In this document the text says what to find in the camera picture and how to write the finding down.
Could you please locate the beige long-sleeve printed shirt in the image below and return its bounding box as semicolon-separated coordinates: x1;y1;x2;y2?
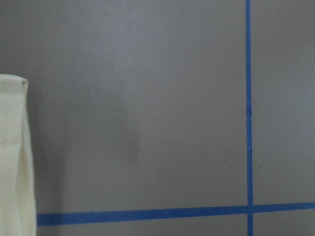
0;74;36;236

